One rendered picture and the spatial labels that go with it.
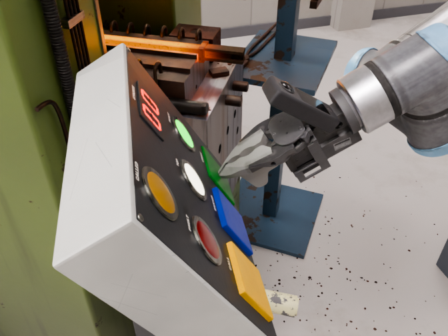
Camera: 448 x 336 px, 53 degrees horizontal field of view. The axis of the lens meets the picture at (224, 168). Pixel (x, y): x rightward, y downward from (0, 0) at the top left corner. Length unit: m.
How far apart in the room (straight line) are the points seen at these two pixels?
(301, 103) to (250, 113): 2.13
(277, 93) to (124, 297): 0.32
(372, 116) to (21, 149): 0.56
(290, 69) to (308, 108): 0.92
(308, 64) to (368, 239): 0.84
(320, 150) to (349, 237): 1.39
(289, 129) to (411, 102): 0.17
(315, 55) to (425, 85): 1.01
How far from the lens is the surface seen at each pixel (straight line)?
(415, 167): 2.51
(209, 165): 0.66
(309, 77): 1.50
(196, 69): 1.08
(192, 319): 0.46
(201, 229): 0.48
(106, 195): 0.40
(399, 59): 0.66
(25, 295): 1.19
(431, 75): 0.67
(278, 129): 0.67
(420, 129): 0.75
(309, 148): 0.65
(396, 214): 2.20
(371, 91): 0.65
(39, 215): 0.93
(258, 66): 1.55
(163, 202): 0.42
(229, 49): 1.07
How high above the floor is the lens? 1.45
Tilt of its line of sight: 39 degrees down
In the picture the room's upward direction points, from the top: straight up
